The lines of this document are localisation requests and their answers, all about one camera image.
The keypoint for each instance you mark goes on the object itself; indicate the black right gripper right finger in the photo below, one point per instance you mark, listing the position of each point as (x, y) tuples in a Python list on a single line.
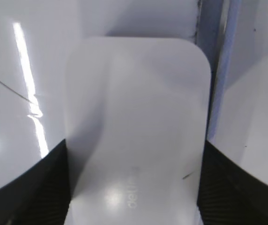
[(228, 195)]

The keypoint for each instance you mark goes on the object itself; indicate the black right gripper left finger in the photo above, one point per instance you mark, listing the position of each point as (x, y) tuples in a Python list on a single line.
[(40, 196)]

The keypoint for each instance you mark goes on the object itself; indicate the white board eraser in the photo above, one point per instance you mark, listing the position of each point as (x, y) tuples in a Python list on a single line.
[(135, 117)]

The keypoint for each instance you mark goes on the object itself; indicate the white board with grey frame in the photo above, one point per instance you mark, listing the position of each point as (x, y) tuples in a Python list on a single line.
[(37, 37)]

